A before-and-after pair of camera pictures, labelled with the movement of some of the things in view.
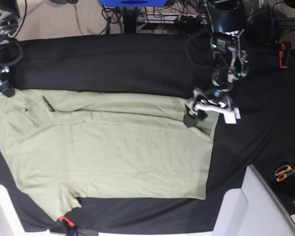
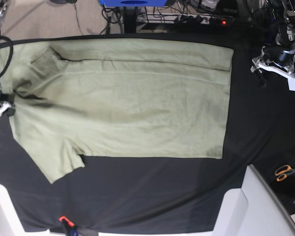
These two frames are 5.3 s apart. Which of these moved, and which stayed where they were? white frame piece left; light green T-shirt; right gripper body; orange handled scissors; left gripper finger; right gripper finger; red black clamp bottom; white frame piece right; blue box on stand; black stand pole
Moved: right gripper body; right gripper finger; left gripper finger; light green T-shirt
Stayed: red black clamp bottom; orange handled scissors; white frame piece left; white frame piece right; blue box on stand; black stand pole
